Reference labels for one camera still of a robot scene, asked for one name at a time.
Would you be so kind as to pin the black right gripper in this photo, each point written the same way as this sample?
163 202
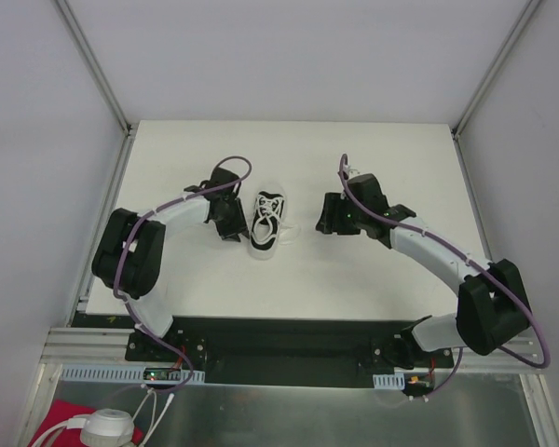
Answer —
332 214

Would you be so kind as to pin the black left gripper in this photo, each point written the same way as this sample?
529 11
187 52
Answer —
230 219

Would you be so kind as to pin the black white canvas sneaker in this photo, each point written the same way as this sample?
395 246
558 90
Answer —
268 213

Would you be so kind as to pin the white shoelace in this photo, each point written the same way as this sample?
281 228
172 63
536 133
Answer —
289 232

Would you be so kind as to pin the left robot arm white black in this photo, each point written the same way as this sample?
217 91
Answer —
129 256

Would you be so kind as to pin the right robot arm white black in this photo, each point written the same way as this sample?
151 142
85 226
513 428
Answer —
492 306

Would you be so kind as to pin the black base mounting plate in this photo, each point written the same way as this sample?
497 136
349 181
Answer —
267 371

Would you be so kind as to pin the white bottle cap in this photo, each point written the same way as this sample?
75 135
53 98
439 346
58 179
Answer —
107 427

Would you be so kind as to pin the red cloth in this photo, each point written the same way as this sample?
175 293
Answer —
62 426

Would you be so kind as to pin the right grey cable duct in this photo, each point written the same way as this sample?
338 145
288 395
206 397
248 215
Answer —
392 381

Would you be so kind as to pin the grey cable duct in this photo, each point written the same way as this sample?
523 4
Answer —
392 381
130 375

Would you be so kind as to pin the left grey cable duct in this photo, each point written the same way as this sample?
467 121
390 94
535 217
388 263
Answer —
130 375

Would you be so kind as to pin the aluminium frame rail front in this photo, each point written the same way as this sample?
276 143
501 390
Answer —
117 345

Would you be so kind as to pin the left aluminium corner post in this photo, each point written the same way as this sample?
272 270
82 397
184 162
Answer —
73 27

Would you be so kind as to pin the aluminium corner post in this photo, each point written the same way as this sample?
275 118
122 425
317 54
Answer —
73 27
515 34

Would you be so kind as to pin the right aluminium corner post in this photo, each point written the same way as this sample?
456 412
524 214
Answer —
515 34

